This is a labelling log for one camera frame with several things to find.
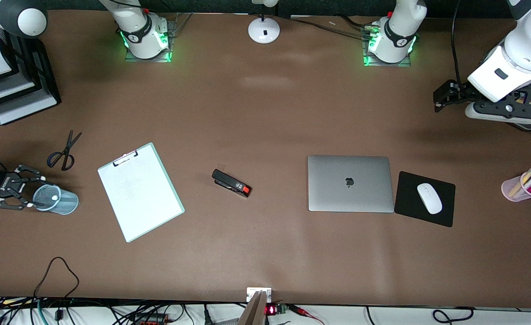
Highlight silver grey laptop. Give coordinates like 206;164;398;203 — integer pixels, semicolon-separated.
307;155;395;213

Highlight light blue mesh cup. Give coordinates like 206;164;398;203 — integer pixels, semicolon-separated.
32;183;79;215

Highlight yellow highlighter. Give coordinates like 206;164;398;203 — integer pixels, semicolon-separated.
509;169;531;197

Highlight pink mesh pen cup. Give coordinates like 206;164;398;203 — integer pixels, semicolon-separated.
501;171;531;202

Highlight black mesh document tray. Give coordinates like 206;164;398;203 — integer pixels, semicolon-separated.
0;25;62;126

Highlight white computer mouse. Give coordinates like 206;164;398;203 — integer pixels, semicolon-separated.
417;182;443;215

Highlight black mouse pad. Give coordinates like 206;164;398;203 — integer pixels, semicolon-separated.
394;171;456;228

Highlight mint green clipboard with paper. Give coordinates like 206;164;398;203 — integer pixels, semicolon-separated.
97;142;186;243

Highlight black orange usb hub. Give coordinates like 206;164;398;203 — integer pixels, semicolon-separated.
131;314;170;325

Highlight white round lamp base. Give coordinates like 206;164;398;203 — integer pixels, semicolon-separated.
247;0;280;44

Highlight black stapler with red end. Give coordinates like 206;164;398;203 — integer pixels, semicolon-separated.
211;169;252;198

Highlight black handled scissors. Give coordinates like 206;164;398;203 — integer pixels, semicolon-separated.
47;130;83;171

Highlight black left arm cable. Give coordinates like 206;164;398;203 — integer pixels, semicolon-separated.
450;0;465;88

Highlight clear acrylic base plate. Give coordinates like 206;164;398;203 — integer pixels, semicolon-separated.
363;25;412;67
125;13;193;63

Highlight black cable loop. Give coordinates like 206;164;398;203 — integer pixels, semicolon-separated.
33;256;80;301

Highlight black cable bundle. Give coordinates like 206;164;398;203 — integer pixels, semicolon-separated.
288;14;377;40

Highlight red clip wire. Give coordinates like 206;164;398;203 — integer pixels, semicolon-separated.
288;305;325;325

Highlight aluminium camera post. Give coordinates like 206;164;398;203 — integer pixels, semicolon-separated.
238;288;273;325

